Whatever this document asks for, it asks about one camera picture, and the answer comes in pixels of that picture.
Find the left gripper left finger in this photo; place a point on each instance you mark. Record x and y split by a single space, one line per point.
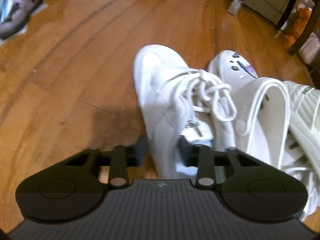
122 157

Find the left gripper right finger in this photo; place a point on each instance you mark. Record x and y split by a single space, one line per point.
202 157

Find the white lace sneaker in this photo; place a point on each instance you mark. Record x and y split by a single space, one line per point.
296 164
179 102

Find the pink bag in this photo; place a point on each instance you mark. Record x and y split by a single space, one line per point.
309 52

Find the plastic wrapped small item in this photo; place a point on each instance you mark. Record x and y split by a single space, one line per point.
234 7

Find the purple clog near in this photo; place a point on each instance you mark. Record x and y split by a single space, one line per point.
18 16

